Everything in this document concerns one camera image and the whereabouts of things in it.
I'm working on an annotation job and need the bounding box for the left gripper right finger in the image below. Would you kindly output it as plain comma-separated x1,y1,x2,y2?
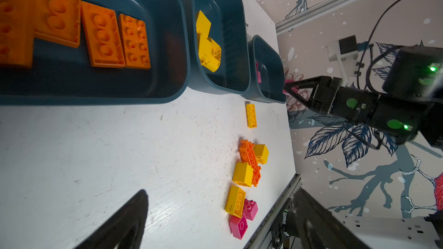
292,189,369,249

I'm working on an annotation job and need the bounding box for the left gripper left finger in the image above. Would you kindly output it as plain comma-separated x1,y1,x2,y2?
77,190,149,249

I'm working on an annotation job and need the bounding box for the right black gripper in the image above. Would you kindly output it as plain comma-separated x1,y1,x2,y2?
283,75,380,127

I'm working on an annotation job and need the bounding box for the pink lego top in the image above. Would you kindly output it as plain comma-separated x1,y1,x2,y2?
256,62,262,84

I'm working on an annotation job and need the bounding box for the pink lego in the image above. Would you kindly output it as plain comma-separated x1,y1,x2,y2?
243,199,258,221
229,214,248,240
256,62,262,84

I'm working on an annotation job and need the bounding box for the yellow long lego brick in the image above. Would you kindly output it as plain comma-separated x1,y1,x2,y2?
246,104,257,129

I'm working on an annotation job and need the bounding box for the orange fence lego piece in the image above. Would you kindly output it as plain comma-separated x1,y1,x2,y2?
239,140,261,187

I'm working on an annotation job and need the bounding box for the yellow square lego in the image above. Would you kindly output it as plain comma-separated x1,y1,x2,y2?
253,144,269,164
196,10,212,38
233,162,253,187

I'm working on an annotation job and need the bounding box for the orange long lego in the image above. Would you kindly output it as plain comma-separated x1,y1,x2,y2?
1,0,35,69
34,0,81,48
118,14,151,70

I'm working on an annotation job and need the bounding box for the orange long lego diagonal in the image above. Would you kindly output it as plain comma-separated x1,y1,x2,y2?
81,1,125,69

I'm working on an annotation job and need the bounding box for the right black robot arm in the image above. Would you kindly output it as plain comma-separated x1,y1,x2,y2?
284,46,443,149

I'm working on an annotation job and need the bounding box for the right teal bin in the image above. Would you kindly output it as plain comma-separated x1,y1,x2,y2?
243,35,286,104

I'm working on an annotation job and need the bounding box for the teal bin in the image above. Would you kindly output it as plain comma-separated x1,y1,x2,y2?
182,0,250,95
1,0,190,106
243,35,286,104

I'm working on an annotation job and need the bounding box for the middle teal bin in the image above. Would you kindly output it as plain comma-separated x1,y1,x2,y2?
182,0,250,95

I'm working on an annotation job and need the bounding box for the left teal bin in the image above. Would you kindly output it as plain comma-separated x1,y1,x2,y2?
1,0,190,106

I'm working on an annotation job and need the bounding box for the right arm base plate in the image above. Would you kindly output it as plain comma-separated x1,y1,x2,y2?
334,214,443,249

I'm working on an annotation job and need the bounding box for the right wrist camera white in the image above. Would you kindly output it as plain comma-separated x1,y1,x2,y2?
326,35,359,87

